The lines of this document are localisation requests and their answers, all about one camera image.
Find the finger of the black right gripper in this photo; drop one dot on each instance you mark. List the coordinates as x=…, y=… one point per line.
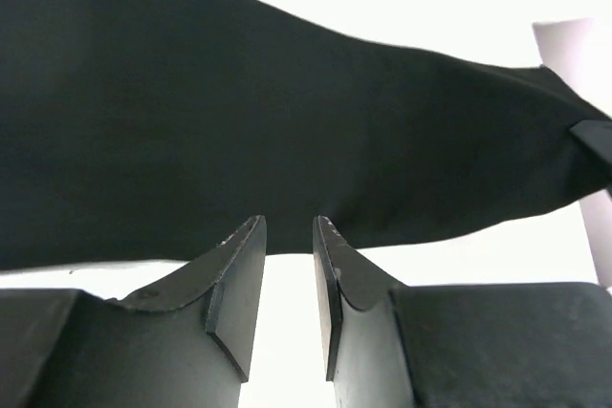
x=595, y=135

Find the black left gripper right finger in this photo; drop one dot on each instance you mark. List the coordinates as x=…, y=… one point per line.
x=386, y=344

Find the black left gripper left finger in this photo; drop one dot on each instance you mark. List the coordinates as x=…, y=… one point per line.
x=183, y=341

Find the black tank top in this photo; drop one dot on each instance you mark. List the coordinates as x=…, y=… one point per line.
x=144, y=129

